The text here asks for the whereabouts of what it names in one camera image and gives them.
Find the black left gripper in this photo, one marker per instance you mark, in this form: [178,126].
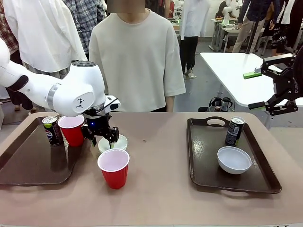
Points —
[97,125]

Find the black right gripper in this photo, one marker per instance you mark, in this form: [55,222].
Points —
[288,86]

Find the small white bowl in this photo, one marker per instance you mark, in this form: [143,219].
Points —
[122,143]

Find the red plastic cup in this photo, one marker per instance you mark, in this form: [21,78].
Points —
[72,134]
[114,175]

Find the black Pepsi can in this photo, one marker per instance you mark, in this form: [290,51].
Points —
[53,134]
[234,132]

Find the large white bowl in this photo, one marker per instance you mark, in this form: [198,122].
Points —
[234,163]

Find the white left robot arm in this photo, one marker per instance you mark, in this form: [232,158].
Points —
[71,92]

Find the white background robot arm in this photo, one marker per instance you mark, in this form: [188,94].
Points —
[227,10]

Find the person's left forearm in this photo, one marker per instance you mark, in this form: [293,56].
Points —
[169,103]

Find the bystander in black printed shorts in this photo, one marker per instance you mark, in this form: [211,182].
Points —
[279,33]

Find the black metal pole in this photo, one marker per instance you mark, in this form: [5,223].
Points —
[252,37]

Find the white side table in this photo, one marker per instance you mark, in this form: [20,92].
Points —
[227,68]

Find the bystander in khaki trousers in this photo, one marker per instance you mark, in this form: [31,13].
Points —
[248,23]

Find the grey background desk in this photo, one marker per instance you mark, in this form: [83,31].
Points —
[225,33]

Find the brown plastic serving tray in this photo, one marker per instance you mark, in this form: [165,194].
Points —
[208,165]
[30,163]

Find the person in beige t-shirt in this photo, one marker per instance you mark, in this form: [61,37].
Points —
[137,61]

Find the bystander white shirt black trousers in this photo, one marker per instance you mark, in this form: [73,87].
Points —
[193,23]

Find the bystander in blue plaid shirt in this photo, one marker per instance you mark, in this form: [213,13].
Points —
[87,21]

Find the bystander in white shirt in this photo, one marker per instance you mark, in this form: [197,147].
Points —
[47,33]

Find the bystander in red plaid shirt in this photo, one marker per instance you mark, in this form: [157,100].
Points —
[9,28]

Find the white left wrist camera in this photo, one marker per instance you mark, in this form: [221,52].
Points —
[113,104]

